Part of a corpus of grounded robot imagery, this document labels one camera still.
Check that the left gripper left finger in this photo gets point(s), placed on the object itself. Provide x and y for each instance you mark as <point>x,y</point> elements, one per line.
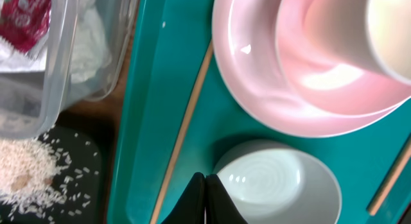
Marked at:
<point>190,208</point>

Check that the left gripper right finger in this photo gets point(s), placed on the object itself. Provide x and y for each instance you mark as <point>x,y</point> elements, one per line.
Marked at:
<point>219,207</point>

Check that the white napkin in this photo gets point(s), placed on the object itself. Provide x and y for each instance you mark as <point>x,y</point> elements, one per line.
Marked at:
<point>90,51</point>

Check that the red snack wrapper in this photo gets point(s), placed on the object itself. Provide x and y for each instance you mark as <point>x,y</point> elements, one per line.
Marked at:
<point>24,22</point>

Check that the left wooden chopstick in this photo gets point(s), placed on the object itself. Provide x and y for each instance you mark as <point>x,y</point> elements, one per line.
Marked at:
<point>193,99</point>

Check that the wooden chopstick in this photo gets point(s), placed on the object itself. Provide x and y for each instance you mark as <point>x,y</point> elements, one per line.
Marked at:
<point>193,99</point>
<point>388,183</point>

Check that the rice and food scraps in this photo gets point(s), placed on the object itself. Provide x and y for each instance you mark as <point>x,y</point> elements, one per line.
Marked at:
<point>28,167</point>

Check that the pink plate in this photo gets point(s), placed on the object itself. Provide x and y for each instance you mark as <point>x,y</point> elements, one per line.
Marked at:
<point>282,80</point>

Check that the teal serving tray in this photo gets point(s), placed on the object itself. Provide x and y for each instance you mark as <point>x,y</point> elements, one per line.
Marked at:
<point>169,46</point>

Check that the right wooden chopstick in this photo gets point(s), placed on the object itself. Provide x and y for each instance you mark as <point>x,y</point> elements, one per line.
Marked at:
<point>388,183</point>

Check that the clear plastic bin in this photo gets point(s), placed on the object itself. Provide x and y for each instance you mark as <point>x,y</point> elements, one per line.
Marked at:
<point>31,102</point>

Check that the cream paper cup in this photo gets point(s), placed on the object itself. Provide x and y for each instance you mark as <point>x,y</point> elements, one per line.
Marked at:
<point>373,35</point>

